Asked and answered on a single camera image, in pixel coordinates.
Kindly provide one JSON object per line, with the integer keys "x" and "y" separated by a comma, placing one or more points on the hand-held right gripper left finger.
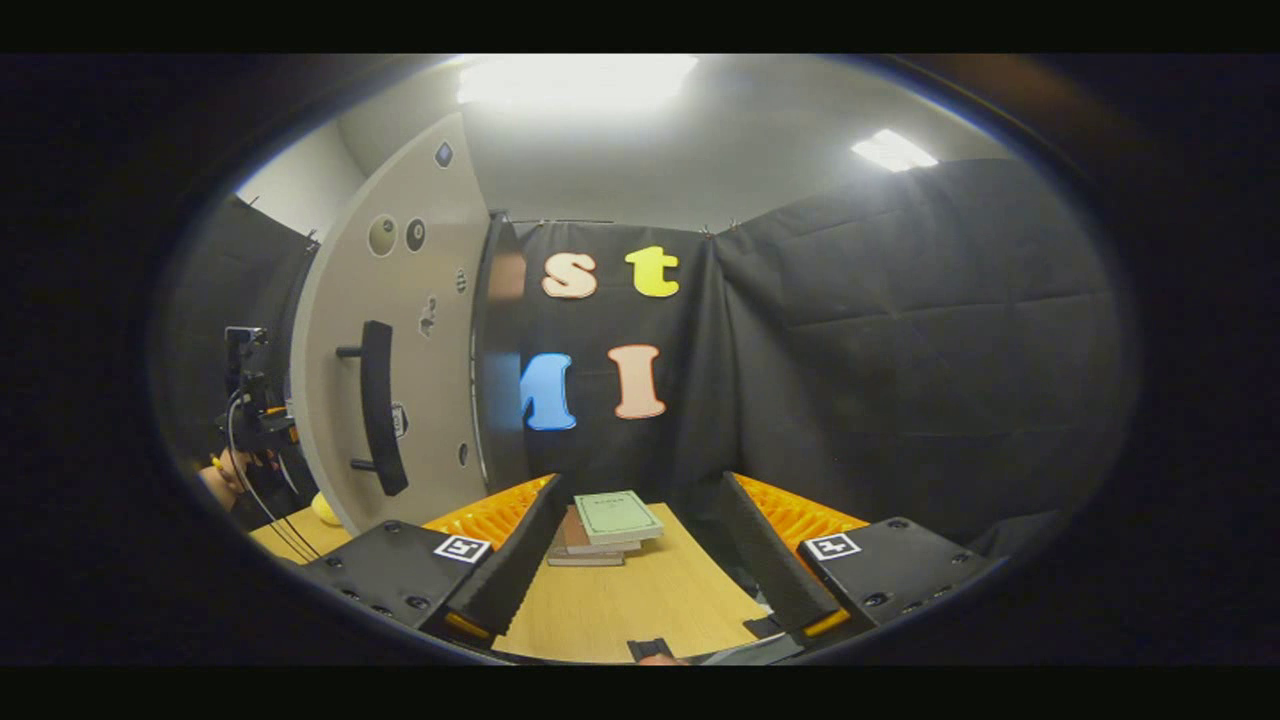
{"x": 520, "y": 560}

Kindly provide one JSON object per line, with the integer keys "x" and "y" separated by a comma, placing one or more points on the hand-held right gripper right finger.
{"x": 770, "y": 560}

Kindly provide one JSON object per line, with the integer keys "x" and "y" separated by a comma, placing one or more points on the grey cabinet door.
{"x": 400, "y": 290}

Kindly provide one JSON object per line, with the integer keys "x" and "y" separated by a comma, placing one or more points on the brown book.
{"x": 575, "y": 530}

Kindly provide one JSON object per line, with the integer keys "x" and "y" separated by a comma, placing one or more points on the grey book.
{"x": 585, "y": 560}

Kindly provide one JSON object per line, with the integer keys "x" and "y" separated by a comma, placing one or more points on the green notebook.
{"x": 618, "y": 515}

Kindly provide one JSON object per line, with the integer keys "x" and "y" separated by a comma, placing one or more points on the yellow round sponge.
{"x": 326, "y": 510}

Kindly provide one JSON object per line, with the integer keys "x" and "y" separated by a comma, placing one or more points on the black backdrop cloth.
{"x": 900, "y": 350}

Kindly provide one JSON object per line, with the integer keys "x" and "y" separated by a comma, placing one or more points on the small ceiling light panel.
{"x": 893, "y": 150}

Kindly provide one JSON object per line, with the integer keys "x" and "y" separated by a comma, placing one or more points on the large ceiling light panel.
{"x": 575, "y": 80}

